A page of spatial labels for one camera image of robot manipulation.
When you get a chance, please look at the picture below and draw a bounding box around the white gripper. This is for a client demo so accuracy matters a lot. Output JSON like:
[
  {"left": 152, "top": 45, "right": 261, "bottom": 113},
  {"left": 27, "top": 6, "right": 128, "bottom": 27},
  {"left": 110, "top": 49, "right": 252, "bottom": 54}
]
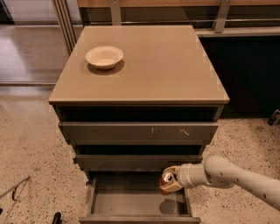
[{"left": 159, "top": 164, "right": 208, "bottom": 193}]

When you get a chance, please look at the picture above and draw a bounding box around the red coke can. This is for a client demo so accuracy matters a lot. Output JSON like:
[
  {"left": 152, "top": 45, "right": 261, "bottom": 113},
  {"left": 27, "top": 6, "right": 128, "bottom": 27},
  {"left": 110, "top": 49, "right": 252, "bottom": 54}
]
[{"left": 159, "top": 171, "right": 174, "bottom": 195}]

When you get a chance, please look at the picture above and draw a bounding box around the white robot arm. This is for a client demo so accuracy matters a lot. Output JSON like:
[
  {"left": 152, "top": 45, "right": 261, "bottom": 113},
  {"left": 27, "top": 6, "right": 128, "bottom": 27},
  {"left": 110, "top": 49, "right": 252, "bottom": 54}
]
[{"left": 159, "top": 156, "right": 280, "bottom": 210}]

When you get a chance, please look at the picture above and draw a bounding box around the grey open bottom drawer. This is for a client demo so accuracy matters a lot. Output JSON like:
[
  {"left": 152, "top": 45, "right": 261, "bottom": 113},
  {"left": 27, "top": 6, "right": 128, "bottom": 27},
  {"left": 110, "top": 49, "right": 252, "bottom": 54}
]
[{"left": 79, "top": 172, "right": 200, "bottom": 224}]

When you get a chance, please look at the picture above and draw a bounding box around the grey middle drawer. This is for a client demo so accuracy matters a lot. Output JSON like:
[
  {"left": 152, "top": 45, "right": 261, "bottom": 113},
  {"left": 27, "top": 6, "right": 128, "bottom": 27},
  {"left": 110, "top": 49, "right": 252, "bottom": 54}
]
[{"left": 74, "top": 155, "right": 202, "bottom": 172}]

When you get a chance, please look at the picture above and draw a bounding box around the grey drawer cabinet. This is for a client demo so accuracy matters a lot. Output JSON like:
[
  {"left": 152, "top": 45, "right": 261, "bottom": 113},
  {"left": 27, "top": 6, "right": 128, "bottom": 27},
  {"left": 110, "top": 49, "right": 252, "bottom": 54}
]
[{"left": 47, "top": 24, "right": 230, "bottom": 187}]

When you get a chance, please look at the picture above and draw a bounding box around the grey top drawer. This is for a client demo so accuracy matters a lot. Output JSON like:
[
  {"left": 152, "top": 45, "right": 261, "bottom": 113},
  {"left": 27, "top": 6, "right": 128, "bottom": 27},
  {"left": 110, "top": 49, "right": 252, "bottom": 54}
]
[{"left": 59, "top": 122, "right": 218, "bottom": 145}]

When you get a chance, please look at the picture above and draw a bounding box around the dark caster wheel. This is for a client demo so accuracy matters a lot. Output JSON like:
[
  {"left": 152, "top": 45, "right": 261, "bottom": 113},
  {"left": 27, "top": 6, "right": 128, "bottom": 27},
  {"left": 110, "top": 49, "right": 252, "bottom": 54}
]
[{"left": 267, "top": 108, "right": 280, "bottom": 126}]

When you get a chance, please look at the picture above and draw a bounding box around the black object on floor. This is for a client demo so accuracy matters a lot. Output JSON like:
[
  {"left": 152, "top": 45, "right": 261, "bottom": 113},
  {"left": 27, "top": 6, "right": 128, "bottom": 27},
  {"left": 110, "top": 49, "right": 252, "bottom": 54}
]
[{"left": 52, "top": 213, "right": 61, "bottom": 224}]

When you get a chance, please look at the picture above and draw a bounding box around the white paper bowl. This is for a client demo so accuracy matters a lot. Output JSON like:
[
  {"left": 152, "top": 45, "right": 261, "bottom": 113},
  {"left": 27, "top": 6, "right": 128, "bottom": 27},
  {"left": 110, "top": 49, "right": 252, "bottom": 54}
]
[{"left": 85, "top": 45, "right": 123, "bottom": 70}]

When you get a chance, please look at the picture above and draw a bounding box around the metal rod on floor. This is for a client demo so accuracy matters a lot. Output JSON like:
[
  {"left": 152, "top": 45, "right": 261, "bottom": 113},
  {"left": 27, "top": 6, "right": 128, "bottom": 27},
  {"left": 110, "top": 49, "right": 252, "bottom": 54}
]
[{"left": 0, "top": 176, "right": 30, "bottom": 199}]

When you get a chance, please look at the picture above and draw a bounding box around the wooden counter with brackets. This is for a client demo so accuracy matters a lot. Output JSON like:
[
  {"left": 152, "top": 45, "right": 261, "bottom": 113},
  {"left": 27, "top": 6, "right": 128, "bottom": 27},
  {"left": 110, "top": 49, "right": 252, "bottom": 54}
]
[{"left": 77, "top": 0, "right": 280, "bottom": 38}]

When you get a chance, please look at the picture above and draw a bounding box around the metal frame post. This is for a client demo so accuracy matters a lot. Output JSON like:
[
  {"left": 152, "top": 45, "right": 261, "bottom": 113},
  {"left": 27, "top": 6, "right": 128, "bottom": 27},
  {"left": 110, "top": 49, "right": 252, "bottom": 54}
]
[{"left": 51, "top": 0, "right": 77, "bottom": 55}]

